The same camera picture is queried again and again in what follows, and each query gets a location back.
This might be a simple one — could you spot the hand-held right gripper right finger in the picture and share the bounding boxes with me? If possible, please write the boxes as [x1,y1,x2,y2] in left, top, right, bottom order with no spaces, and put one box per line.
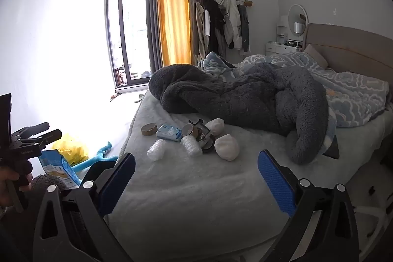
[257,149,360,262]

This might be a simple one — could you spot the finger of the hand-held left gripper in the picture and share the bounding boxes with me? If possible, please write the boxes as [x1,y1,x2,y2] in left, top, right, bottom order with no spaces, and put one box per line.
[29,128,63,148]
[18,122,50,138]

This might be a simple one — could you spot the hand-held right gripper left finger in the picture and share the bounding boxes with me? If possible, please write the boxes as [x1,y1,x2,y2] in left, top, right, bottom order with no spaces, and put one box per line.
[32,152,136,262]

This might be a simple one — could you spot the blue and white pouch bag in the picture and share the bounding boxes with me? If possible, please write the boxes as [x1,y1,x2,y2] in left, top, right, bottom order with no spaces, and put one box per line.
[38,149,81,189]

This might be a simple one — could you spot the blue tissue packet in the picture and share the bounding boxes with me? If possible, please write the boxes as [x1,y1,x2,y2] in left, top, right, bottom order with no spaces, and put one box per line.
[155,123,183,142]

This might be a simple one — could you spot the person's left hand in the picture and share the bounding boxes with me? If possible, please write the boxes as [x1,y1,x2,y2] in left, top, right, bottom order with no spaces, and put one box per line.
[0,166,33,208]

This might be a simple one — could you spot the yellow plastic bag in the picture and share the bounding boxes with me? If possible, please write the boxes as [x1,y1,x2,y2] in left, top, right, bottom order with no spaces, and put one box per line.
[52,133,89,166]

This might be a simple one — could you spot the blue plush toy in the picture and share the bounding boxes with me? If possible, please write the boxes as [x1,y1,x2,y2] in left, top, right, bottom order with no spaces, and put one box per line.
[72,141,119,175]

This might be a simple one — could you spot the person's grey fleece clothing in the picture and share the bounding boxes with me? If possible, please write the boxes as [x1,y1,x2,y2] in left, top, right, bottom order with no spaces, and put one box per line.
[31,174,67,193]

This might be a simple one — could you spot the bubble wrap piece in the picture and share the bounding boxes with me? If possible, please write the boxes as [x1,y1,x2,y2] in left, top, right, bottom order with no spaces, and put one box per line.
[181,135,203,157]
[147,139,171,162]

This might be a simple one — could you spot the white crumpled ball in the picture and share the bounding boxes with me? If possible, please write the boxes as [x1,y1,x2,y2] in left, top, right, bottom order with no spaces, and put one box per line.
[205,118,225,137]
[214,134,240,162]

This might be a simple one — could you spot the cardboard tape roll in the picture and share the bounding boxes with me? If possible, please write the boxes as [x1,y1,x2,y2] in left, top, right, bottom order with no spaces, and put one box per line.
[140,122,158,137]

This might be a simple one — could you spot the bed with pale grey sheet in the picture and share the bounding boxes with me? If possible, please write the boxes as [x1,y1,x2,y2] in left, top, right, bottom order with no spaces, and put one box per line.
[104,87,393,262]

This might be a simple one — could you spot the small brown tape roll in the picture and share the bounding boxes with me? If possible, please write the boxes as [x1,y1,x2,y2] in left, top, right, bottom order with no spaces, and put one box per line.
[182,123,200,138]

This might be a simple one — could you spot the dark grey fleece blanket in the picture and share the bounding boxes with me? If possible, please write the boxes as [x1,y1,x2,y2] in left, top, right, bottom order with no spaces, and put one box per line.
[148,62,330,165]

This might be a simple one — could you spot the blue cloud-print quilt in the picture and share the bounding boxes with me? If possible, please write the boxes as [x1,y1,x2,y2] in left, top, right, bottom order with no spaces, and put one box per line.
[196,51,390,128]

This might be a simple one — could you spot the beige pillow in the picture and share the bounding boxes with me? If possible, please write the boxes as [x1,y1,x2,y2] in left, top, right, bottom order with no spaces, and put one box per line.
[302,43,329,69]

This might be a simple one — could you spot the white dresser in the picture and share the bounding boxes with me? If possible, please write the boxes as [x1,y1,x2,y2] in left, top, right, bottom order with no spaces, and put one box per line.
[265,41,303,55]

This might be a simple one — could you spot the black-framed sliding window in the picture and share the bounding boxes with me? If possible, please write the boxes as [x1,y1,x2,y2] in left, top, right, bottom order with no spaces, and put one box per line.
[104,0,152,89]

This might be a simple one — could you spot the white desktop organizer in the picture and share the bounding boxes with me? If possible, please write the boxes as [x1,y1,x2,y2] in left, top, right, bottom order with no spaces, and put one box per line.
[276,19,288,44]

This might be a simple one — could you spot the beige headboard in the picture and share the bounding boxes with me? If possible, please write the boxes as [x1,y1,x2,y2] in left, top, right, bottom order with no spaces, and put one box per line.
[302,23,393,103]

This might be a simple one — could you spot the silver table lamp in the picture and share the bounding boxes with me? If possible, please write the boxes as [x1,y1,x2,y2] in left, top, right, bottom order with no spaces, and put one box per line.
[293,22,305,47]

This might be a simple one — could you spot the grey jacket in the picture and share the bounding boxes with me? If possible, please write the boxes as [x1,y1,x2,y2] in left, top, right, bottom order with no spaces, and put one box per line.
[236,3,250,54]

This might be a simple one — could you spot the white jacket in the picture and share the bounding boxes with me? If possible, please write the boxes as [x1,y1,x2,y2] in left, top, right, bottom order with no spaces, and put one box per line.
[214,0,243,50]

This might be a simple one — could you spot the beige coat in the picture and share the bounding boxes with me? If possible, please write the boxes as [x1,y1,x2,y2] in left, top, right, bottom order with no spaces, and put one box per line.
[195,1,210,57]

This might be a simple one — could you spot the yellow curtain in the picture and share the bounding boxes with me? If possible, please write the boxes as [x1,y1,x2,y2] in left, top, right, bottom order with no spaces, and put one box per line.
[156,0,192,66]

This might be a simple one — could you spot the white clothes rack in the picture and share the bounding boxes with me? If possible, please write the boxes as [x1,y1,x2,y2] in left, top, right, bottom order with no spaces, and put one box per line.
[193,0,253,6]

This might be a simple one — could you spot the white plastic frame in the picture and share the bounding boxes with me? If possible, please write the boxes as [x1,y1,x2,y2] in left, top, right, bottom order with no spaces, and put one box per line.
[350,170,393,247]

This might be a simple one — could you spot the round wall mirror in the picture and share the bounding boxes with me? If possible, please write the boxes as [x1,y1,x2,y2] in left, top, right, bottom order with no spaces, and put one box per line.
[288,4,308,37]

